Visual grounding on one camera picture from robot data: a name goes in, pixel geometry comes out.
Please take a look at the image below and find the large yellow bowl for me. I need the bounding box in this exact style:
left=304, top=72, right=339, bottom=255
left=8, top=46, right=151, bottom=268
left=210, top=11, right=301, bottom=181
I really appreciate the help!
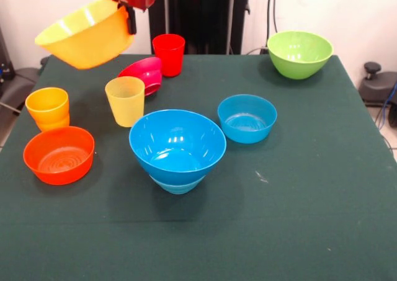
left=34, top=0, right=136, bottom=70

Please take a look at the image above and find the red cup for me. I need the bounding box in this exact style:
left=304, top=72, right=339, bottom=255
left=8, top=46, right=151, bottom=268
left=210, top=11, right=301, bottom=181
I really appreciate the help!
left=151, top=33, right=186, bottom=78

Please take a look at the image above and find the magenta bowl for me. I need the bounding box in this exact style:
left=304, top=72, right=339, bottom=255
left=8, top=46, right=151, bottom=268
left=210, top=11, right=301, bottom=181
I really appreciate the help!
left=117, top=56, right=163, bottom=97

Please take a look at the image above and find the large blue bowl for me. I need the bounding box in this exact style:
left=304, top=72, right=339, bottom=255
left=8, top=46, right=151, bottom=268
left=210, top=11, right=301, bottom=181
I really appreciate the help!
left=128, top=109, right=228, bottom=185

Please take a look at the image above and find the flat-bottomed blue bowl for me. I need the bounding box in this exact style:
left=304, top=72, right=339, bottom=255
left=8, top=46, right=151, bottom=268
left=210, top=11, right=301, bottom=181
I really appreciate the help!
left=216, top=94, right=279, bottom=145

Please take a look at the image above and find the green bowl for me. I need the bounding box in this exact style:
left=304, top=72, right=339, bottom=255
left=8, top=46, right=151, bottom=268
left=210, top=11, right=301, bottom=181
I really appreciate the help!
left=267, top=30, right=334, bottom=80

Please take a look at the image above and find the small light blue bowl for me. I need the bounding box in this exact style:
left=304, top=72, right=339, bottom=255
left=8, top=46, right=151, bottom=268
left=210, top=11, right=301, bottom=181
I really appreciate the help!
left=148, top=174, right=207, bottom=195

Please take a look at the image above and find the pale yellow cup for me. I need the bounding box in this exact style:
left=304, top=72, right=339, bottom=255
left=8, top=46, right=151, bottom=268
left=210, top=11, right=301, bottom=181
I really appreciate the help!
left=104, top=76, right=146, bottom=128

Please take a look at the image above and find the amber yellow cup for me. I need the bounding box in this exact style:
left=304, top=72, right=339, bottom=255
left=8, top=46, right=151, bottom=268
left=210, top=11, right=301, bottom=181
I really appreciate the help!
left=24, top=87, right=69, bottom=124

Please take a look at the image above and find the orange cup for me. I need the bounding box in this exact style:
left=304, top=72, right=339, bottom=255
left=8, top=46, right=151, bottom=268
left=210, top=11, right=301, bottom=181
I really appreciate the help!
left=34, top=115, right=71, bottom=133

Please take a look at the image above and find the black equipment box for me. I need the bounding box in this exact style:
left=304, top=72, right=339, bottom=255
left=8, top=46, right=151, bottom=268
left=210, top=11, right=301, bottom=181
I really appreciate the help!
left=0, top=26, right=16, bottom=83

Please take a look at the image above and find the orange bowl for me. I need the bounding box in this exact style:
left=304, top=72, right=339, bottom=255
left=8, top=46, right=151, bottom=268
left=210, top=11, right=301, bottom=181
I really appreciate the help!
left=22, top=126, right=96, bottom=186

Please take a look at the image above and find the dark green tablecloth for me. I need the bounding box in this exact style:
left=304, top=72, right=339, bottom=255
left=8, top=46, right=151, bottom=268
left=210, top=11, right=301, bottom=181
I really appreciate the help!
left=0, top=53, right=397, bottom=281

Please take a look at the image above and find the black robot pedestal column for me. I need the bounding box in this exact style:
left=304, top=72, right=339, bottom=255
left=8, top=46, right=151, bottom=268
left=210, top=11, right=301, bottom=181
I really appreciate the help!
left=143, top=0, right=251, bottom=56

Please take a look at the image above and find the black pedestal foot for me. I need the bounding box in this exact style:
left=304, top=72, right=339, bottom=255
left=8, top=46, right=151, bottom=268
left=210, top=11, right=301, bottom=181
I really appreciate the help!
left=361, top=61, right=397, bottom=107
left=0, top=56, right=50, bottom=114

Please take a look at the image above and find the black wall cable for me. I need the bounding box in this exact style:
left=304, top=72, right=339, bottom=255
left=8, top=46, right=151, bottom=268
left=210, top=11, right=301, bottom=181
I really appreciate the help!
left=272, top=0, right=281, bottom=33
left=265, top=0, right=274, bottom=42

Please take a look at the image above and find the blue cable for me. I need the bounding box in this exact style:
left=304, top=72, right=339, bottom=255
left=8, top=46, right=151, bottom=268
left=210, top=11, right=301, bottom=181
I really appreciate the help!
left=378, top=82, right=397, bottom=130

